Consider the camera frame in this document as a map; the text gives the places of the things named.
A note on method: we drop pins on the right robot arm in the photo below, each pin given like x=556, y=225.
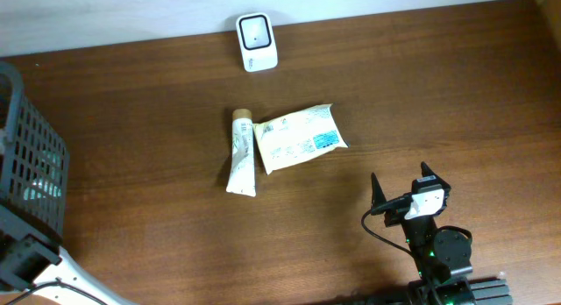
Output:
x=441, y=254

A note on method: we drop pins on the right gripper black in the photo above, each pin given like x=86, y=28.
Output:
x=395, y=216

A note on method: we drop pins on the grey arm base mount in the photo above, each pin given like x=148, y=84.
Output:
x=491, y=292

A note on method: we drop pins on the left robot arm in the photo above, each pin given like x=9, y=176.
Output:
x=33, y=262

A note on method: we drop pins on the white barcode scanner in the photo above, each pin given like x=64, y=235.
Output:
x=257, y=43

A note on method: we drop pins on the grey plastic mesh basket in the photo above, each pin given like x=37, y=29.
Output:
x=35, y=161

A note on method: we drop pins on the white tube brown cap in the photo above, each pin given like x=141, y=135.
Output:
x=242, y=175

